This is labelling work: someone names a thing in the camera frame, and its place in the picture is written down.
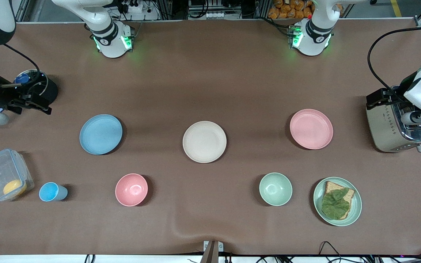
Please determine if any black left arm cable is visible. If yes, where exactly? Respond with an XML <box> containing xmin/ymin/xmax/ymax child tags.
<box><xmin>367</xmin><ymin>26</ymin><xmax>421</xmax><ymax>99</ymax></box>

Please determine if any green lettuce leaf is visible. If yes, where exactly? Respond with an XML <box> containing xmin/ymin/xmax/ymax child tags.
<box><xmin>321</xmin><ymin>188</ymin><xmax>350</xmax><ymax>220</ymax></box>

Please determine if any brown table mat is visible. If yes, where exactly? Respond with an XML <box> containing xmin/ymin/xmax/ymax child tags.
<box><xmin>0</xmin><ymin>19</ymin><xmax>421</xmax><ymax>256</ymax></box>

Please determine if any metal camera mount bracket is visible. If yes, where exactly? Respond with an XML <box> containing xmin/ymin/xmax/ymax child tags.
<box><xmin>203</xmin><ymin>240</ymin><xmax>224</xmax><ymax>263</ymax></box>

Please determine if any yellow round fruit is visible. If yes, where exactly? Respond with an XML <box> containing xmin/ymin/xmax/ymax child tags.
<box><xmin>3</xmin><ymin>179</ymin><xmax>27</xmax><ymax>197</ymax></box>

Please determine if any black pot blue handle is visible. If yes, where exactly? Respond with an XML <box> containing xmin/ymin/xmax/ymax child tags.
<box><xmin>13</xmin><ymin>69</ymin><xmax>58</xmax><ymax>107</ymax></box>

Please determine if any green plate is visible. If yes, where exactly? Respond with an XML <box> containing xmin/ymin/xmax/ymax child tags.
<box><xmin>313</xmin><ymin>177</ymin><xmax>363</xmax><ymax>227</ymax></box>

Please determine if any toast slice under lettuce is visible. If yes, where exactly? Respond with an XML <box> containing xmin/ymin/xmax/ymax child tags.
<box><xmin>323</xmin><ymin>181</ymin><xmax>355</xmax><ymax>220</ymax></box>

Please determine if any pink bowl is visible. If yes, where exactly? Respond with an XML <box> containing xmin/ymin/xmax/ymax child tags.
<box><xmin>115</xmin><ymin>173</ymin><xmax>148</xmax><ymax>207</ymax></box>

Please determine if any bag of orange snacks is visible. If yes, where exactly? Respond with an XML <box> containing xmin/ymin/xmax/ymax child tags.
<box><xmin>268</xmin><ymin>0</ymin><xmax>344</xmax><ymax>19</ymax></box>

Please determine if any pink plate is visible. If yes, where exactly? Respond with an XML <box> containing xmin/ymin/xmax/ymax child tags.
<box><xmin>289</xmin><ymin>109</ymin><xmax>334</xmax><ymax>150</ymax></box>

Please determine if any blue cup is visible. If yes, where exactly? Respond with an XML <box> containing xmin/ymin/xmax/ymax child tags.
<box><xmin>39</xmin><ymin>182</ymin><xmax>68</xmax><ymax>202</ymax></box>

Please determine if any blue plate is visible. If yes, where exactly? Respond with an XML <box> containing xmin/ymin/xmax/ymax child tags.
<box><xmin>79</xmin><ymin>114</ymin><xmax>123</xmax><ymax>155</ymax></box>

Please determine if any green bowl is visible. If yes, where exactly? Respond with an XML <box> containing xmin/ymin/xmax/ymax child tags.
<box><xmin>259</xmin><ymin>172</ymin><xmax>293</xmax><ymax>207</ymax></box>

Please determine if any silver beige toaster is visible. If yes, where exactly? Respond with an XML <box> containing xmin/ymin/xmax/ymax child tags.
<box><xmin>366</xmin><ymin>85</ymin><xmax>421</xmax><ymax>153</ymax></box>

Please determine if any beige plate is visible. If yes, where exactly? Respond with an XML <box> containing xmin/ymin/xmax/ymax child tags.
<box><xmin>182</xmin><ymin>121</ymin><xmax>228</xmax><ymax>163</ymax></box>

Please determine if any glass lid blue knob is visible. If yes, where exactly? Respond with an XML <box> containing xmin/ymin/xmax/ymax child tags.
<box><xmin>13</xmin><ymin>69</ymin><xmax>49</xmax><ymax>97</ymax></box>

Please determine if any black looped cable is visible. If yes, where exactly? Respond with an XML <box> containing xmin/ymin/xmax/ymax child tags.
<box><xmin>318</xmin><ymin>241</ymin><xmax>344</xmax><ymax>263</ymax></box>

